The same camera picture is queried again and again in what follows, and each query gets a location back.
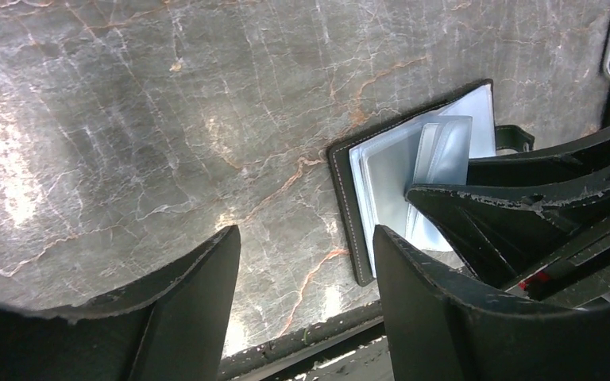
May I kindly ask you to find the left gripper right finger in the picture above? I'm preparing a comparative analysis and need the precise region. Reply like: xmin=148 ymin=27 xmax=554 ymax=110
xmin=373 ymin=225 xmax=610 ymax=380

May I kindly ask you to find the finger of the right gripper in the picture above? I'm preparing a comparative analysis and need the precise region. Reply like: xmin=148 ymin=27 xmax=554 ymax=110
xmin=466 ymin=126 xmax=610 ymax=187
xmin=406 ymin=166 xmax=610 ymax=288

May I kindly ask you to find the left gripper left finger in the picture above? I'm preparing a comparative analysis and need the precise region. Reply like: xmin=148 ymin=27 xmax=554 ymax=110
xmin=0 ymin=225 xmax=241 ymax=380

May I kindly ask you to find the black leather card holder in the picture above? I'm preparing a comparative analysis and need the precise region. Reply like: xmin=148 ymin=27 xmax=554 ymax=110
xmin=327 ymin=79 xmax=535 ymax=287

